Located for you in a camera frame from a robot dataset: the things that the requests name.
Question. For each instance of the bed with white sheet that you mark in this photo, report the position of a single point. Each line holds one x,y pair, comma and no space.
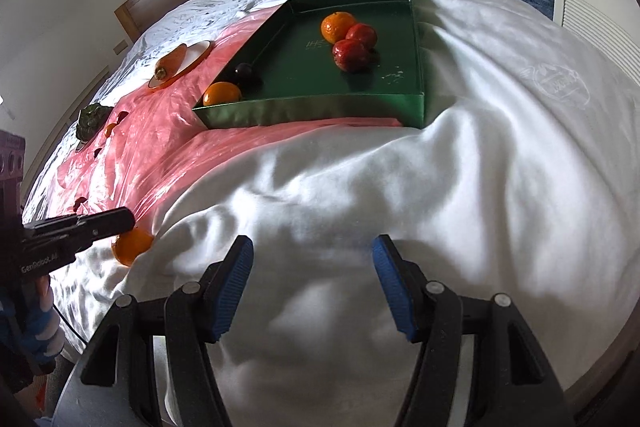
450,207

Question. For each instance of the carrot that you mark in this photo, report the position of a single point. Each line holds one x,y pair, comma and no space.
170,63

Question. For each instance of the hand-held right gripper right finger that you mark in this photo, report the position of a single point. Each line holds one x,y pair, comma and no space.
395,292

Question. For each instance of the orange rimmed plate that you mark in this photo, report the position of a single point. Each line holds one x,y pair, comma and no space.
197,52

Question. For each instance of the green cardboard box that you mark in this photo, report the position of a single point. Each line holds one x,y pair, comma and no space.
310,72

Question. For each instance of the wall socket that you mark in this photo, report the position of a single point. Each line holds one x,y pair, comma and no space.
119,47

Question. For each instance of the orange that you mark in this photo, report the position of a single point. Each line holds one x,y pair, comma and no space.
335,27
222,94
131,251
110,130

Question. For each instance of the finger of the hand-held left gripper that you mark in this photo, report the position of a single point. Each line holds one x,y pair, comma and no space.
105,224

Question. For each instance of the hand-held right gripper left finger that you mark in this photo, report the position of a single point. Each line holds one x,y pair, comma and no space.
230,292

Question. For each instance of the person's left hand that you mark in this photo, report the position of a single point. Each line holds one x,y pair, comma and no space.
37,322

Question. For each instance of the pink plastic sheet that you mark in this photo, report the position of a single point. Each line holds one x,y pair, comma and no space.
165,147

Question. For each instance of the green leafy vegetable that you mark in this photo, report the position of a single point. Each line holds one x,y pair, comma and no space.
92,119

